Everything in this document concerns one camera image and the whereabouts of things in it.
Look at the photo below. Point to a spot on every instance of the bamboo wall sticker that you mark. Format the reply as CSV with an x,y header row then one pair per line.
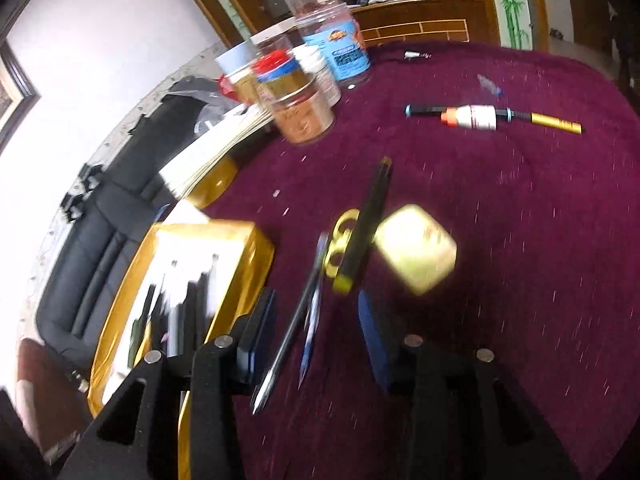
x,y
512,5

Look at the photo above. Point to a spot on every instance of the gold box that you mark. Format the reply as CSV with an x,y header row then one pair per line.
x,y
255,255

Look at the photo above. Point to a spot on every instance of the black leather chair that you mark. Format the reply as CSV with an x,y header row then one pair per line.
x,y
100,240

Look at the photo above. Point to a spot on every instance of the gold foil package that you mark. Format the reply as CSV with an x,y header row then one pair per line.
x,y
215,180

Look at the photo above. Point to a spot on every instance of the yellow scissors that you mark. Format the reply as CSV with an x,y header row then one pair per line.
x,y
340,240

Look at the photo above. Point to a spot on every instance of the dark picture frame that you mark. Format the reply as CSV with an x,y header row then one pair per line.
x,y
12,90

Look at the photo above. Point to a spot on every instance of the small clear blue cap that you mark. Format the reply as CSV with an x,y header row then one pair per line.
x,y
489,85

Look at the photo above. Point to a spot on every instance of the clear plastic bag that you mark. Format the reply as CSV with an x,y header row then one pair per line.
x,y
200,90

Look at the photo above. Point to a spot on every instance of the brown wooden stool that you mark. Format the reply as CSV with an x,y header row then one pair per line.
x,y
40,390

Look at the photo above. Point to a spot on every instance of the pale blue lid jar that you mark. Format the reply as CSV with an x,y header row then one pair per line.
x,y
240,67

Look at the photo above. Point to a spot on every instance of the white plastic jar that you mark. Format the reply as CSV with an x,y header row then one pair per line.
x,y
322,77

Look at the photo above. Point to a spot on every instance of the brown contents clear jar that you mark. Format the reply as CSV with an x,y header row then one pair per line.
x,y
302,110

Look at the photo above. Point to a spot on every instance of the black marker yellow cap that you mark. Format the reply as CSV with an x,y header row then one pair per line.
x,y
365,220

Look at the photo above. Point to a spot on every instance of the blue label plastic jar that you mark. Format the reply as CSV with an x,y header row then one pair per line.
x,y
340,45

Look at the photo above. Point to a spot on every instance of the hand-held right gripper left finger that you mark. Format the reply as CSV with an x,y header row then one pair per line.
x,y
262,330

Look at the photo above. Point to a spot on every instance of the wooden cabinet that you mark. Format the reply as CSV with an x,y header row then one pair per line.
x,y
415,15

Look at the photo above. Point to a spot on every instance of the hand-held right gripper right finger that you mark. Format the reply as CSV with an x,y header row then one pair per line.
x,y
375,340

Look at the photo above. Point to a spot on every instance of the red blue lid jar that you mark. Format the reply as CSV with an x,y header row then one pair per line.
x,y
275,72

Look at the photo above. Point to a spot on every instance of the white bottle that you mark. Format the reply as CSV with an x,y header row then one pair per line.
x,y
475,116

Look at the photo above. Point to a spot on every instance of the purple velvet tablecloth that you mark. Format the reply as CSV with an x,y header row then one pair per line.
x,y
500,260

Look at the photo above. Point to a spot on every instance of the blue ballpoint pen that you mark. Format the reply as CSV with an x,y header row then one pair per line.
x,y
312,320

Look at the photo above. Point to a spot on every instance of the stack of white papers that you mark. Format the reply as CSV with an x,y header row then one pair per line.
x,y
215,145

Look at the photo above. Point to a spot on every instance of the pale rounded square tin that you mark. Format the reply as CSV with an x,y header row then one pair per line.
x,y
415,255

